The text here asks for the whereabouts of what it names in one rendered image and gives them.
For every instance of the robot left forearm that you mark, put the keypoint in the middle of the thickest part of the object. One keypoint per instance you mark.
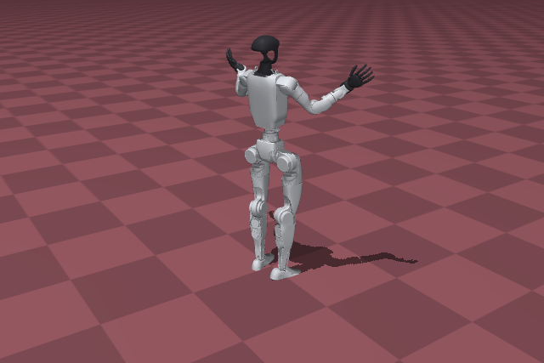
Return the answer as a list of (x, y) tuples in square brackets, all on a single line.
[(237, 79)]

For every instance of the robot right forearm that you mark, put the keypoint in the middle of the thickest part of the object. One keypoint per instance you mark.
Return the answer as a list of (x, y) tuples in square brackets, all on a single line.
[(327, 101)]

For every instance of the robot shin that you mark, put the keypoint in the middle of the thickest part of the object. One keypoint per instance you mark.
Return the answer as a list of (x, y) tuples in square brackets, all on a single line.
[(258, 227), (284, 235)]

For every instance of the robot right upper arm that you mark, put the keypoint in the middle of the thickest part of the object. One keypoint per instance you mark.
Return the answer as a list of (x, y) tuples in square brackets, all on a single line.
[(290, 86)]

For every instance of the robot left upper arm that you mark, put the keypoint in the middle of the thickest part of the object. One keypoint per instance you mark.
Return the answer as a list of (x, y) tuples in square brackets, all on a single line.
[(242, 86)]

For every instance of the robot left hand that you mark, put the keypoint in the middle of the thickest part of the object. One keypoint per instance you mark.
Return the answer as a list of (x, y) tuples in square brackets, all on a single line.
[(233, 63)]

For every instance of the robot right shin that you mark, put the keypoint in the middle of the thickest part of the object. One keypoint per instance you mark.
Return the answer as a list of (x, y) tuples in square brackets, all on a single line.
[(284, 235)]

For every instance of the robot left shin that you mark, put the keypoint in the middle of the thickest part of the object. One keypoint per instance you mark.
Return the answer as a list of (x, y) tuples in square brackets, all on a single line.
[(258, 227)]

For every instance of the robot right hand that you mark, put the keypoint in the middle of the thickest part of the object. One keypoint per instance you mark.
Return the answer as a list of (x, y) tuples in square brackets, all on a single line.
[(355, 80)]

